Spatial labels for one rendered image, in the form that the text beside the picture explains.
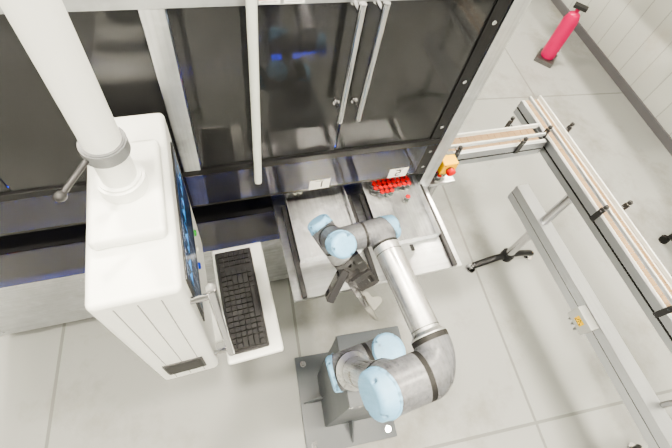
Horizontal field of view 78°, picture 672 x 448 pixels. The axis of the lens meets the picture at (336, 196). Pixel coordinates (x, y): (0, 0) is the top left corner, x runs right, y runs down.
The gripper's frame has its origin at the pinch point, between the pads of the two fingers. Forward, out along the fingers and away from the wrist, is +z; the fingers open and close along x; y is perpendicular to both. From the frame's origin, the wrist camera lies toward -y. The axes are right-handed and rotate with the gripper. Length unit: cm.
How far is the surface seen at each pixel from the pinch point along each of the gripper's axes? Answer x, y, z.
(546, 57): 258, 258, 38
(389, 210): 50, 28, -5
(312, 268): 32.4, -11.2, -9.4
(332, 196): 56, 11, -22
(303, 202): 54, -1, -28
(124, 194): -28, -26, -72
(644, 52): 220, 317, 73
